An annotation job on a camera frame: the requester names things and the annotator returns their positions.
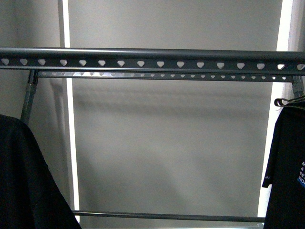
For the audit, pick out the black printed t-shirt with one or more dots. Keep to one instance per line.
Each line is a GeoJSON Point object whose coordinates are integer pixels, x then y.
{"type": "Point", "coordinates": [29, 196]}

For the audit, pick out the grey perforated rear rack rail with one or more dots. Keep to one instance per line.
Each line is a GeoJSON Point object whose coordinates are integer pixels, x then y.
{"type": "Point", "coordinates": [170, 76]}

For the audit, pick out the grey perforated front rack rail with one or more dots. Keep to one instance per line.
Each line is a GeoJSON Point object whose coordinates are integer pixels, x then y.
{"type": "Point", "coordinates": [152, 60]}

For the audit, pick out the black t-shirt with logo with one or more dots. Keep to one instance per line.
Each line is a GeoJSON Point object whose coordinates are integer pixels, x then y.
{"type": "Point", "coordinates": [285, 171]}

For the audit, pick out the grey rack left upright leg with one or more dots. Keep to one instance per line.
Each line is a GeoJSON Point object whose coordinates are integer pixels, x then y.
{"type": "Point", "coordinates": [29, 96]}

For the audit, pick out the grey perforated rack rail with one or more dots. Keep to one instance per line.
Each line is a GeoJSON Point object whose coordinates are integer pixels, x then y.
{"type": "Point", "coordinates": [152, 60]}
{"type": "Point", "coordinates": [170, 76]}

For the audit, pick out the grey lower rack crossbar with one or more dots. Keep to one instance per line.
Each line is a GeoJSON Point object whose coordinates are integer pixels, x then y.
{"type": "Point", "coordinates": [169, 216]}

